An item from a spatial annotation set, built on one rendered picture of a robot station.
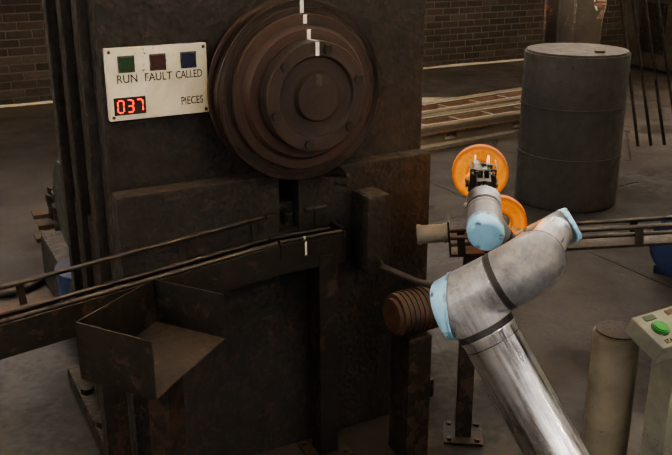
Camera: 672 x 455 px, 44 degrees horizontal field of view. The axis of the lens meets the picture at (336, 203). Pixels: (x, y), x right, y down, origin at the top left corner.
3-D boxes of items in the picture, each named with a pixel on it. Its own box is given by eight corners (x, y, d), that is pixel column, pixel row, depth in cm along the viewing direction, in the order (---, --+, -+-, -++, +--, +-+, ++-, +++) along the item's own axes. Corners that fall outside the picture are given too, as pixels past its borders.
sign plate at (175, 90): (108, 120, 211) (102, 48, 206) (206, 110, 223) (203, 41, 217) (110, 122, 209) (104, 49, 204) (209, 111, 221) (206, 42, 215)
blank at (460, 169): (451, 145, 240) (451, 148, 236) (506, 142, 237) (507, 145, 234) (453, 198, 244) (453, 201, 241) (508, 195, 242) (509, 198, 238)
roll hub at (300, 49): (260, 154, 213) (257, 42, 204) (356, 141, 225) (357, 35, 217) (269, 159, 208) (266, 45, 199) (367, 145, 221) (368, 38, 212)
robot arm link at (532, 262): (541, 226, 151) (566, 199, 215) (480, 258, 155) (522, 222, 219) (573, 283, 150) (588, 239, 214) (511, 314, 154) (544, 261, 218)
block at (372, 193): (349, 264, 252) (349, 187, 245) (372, 259, 256) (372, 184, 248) (367, 276, 243) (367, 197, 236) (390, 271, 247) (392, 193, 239)
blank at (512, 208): (464, 236, 247) (464, 240, 244) (480, 188, 242) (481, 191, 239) (516, 251, 246) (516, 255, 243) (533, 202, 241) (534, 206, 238)
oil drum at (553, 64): (493, 192, 510) (501, 44, 483) (567, 179, 537) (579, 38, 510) (561, 220, 461) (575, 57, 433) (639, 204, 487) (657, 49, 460)
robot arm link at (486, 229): (479, 259, 211) (459, 231, 207) (478, 230, 221) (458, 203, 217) (513, 244, 207) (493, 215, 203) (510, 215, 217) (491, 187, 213)
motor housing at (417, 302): (377, 446, 259) (379, 286, 243) (436, 427, 269) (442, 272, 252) (399, 468, 248) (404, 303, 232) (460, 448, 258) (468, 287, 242)
